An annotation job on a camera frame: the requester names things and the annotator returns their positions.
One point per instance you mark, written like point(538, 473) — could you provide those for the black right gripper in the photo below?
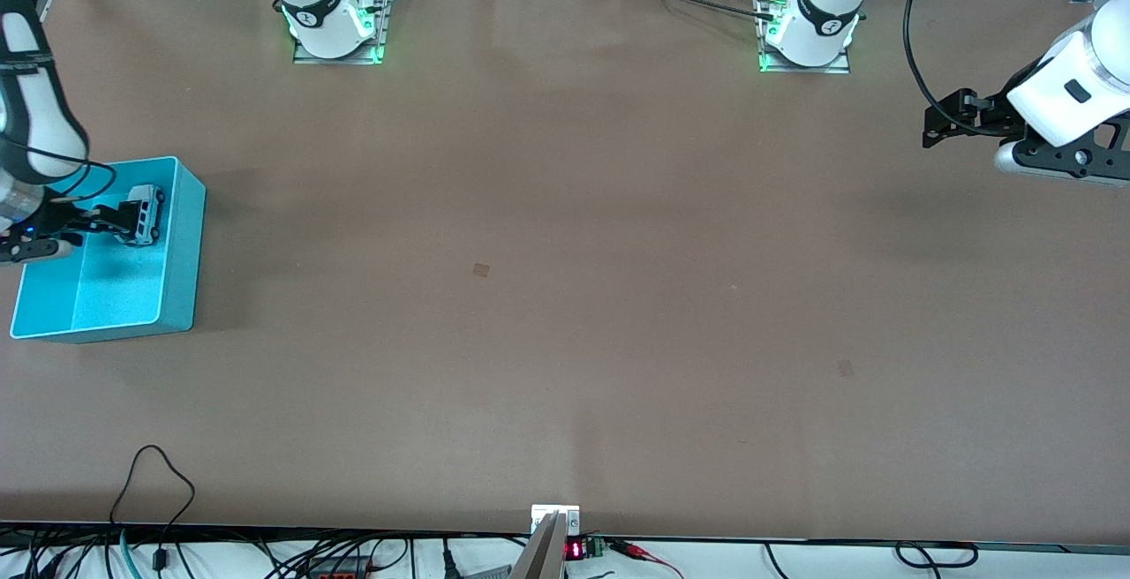
point(75, 219)

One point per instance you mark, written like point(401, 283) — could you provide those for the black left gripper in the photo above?
point(996, 112)

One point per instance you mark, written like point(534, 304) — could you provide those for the white jeep toy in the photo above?
point(150, 208)

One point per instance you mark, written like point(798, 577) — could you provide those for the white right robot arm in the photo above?
point(318, 5)

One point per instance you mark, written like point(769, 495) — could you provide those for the teal plastic bin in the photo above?
point(115, 288)

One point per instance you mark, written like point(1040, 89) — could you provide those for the black red power strip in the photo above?
point(340, 570)

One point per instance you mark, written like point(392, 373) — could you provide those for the red clip lead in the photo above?
point(640, 551)

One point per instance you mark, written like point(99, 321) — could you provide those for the red digit display module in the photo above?
point(575, 550)

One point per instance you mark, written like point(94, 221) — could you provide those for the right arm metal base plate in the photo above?
point(381, 23)

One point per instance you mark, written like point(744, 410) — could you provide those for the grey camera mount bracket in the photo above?
point(552, 544)

